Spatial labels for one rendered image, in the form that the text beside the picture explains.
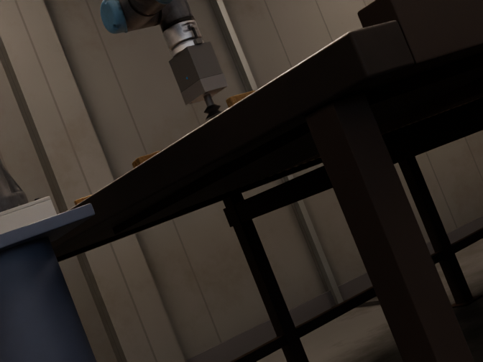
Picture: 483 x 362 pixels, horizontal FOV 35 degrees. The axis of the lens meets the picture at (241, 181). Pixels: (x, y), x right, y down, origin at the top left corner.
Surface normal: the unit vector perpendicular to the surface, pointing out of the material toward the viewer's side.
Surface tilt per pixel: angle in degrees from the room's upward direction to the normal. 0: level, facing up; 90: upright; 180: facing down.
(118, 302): 90
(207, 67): 90
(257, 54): 90
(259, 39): 90
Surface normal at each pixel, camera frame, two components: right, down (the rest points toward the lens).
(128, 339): 0.43, -0.21
